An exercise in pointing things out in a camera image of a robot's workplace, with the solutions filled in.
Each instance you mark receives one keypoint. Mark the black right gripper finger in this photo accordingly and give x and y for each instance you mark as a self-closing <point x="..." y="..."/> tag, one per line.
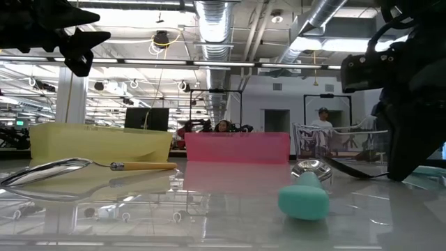
<point x="411" y="146"/>

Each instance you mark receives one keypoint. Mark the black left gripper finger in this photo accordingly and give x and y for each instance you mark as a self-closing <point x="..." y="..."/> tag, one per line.
<point x="90" y="38"/>
<point x="80" y="15"/>

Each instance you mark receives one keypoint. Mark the white building pillar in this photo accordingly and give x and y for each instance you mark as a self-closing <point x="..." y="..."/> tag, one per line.
<point x="71" y="97"/>

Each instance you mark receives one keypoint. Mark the long ceiling light strip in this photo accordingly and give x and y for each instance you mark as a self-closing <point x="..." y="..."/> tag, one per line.
<point x="157" y="62"/>

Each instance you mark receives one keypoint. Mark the person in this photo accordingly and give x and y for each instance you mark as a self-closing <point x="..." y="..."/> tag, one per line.
<point x="322" y="120"/>
<point x="223" y="126"/>

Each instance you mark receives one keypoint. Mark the clear plastic bin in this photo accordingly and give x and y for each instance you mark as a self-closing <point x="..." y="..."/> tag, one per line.
<point x="313" y="143"/>

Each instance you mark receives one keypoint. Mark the green exit sign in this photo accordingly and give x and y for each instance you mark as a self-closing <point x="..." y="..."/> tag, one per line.
<point x="20" y="122"/>

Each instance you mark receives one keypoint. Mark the yellow plastic bin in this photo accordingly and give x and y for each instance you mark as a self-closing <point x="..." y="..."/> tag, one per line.
<point x="97" y="144"/>

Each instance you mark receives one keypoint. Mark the round ceiling fixture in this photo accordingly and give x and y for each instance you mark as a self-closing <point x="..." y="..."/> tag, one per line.
<point x="277" y="17"/>

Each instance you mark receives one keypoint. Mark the pink plastic bin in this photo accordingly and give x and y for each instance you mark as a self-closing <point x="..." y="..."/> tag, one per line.
<point x="237" y="148"/>

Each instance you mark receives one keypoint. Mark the white glossy work sheet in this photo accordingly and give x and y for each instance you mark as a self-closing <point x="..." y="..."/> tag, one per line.
<point x="226" y="216"/>

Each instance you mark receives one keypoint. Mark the black station frame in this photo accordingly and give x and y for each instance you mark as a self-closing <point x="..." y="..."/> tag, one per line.
<point x="216" y="91"/>
<point x="327" y="95"/>

